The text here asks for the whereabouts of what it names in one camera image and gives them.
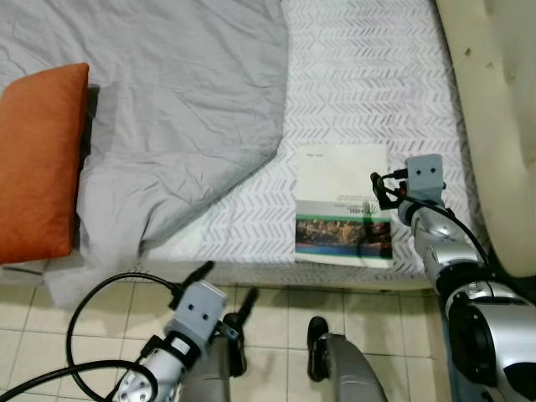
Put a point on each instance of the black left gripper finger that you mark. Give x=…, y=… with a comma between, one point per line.
x=246, y=306
x=197, y=275

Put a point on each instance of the orange pillow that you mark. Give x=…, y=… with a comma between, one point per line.
x=38, y=163

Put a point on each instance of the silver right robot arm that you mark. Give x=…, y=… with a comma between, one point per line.
x=477, y=327

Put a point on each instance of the cream book with landscape photo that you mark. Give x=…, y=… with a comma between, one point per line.
x=339, y=180

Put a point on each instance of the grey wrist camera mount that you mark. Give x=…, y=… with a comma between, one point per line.
x=199, y=314
x=425, y=178

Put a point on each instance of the grey blanket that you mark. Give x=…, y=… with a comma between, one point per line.
x=167, y=109

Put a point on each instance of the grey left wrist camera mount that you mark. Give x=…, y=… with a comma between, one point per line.
x=199, y=314

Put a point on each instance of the grey right robot leg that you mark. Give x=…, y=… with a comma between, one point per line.
x=347, y=368

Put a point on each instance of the mattress with white patterned sheet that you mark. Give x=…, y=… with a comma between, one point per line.
x=368, y=84

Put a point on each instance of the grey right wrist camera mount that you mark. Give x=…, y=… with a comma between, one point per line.
x=425, y=178

